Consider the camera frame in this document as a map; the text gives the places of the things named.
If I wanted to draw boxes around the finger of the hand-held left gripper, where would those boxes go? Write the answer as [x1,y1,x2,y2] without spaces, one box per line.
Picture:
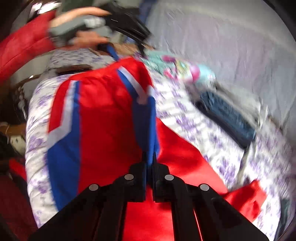
[135,38,147,57]
[107,44,119,62]

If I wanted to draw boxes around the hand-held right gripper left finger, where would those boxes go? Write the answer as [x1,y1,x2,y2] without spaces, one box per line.
[28,152,149,241]

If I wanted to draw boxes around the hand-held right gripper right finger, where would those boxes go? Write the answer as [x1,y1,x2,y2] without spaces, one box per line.
[151,152,270,241]

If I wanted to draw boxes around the red tracksuit jacket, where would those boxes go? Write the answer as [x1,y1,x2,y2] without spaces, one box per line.
[47,57,267,241]

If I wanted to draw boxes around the person's left forearm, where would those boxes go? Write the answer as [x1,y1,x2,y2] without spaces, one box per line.
[0,11,58,82]

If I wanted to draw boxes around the dark navy folded pants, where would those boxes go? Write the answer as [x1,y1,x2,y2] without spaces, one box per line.
[194,97,252,149]

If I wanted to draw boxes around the person's left hand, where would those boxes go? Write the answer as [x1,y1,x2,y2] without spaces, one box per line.
[50,6,111,48]

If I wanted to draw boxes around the dark flat object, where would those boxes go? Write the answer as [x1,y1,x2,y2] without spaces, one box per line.
[54,64,92,75]

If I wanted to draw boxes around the floral folded blanket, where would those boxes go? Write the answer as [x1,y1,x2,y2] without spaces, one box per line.
[143,51,216,85]

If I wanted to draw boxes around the white lace cover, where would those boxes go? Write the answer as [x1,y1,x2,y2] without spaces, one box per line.
[139,0,296,139]

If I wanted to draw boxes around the blue folded jeans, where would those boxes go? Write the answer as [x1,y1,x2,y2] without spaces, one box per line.
[201,91,256,142]

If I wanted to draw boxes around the purple floral bed sheet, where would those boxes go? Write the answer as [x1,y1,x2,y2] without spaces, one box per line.
[24,46,296,241]

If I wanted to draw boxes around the grey folded sweatpants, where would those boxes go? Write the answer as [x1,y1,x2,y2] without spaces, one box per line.
[213,81,266,127]

